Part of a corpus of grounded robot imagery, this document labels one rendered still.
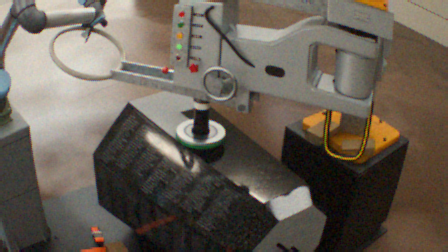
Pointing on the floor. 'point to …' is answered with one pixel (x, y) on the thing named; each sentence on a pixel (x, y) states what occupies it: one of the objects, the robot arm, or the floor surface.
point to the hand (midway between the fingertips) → (87, 38)
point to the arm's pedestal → (19, 187)
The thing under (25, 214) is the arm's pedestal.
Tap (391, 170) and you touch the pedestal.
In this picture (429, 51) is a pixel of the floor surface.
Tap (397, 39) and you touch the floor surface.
